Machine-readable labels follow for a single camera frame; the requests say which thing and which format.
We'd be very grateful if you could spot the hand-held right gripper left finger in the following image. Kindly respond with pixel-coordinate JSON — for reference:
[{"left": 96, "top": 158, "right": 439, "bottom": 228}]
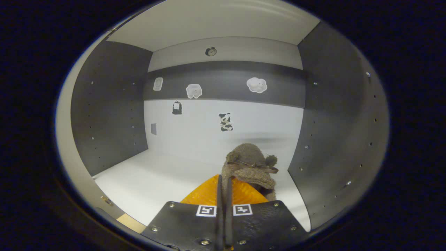
[{"left": 141, "top": 174, "right": 224, "bottom": 251}]

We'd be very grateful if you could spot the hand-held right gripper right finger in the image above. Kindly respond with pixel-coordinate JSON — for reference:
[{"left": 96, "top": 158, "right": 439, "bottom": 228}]
[{"left": 225, "top": 176, "right": 309, "bottom": 251}]

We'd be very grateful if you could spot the white and grey shoe cabinet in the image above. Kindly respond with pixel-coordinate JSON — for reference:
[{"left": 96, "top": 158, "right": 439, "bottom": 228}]
[{"left": 56, "top": 0, "right": 390, "bottom": 232}]

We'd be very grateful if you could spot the brown fuzzy shoe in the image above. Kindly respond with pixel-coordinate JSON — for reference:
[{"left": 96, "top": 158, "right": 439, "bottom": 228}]
[{"left": 221, "top": 143, "right": 279, "bottom": 203}]

